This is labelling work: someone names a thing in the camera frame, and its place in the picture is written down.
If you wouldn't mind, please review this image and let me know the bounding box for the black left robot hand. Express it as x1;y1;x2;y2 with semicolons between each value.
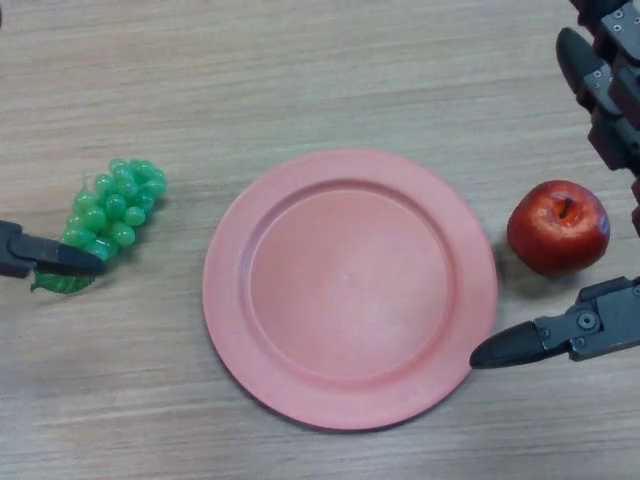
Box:
0;219;108;280

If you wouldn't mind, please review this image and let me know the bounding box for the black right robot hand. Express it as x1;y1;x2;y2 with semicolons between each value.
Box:
469;0;640;371

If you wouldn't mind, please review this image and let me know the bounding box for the green grape bunch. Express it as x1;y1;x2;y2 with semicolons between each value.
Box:
30;157;168;295

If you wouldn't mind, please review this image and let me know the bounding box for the pink round plate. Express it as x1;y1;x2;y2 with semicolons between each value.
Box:
202;149;499;431

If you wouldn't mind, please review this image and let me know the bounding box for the red apple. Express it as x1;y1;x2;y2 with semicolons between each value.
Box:
506;180;611;277

